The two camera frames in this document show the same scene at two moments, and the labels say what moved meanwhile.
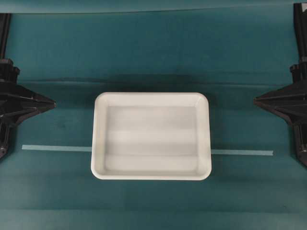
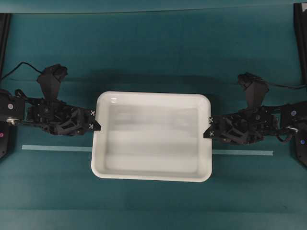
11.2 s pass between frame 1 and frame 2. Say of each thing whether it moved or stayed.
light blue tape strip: stayed
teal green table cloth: stayed
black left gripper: moved
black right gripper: moved
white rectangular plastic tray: stayed
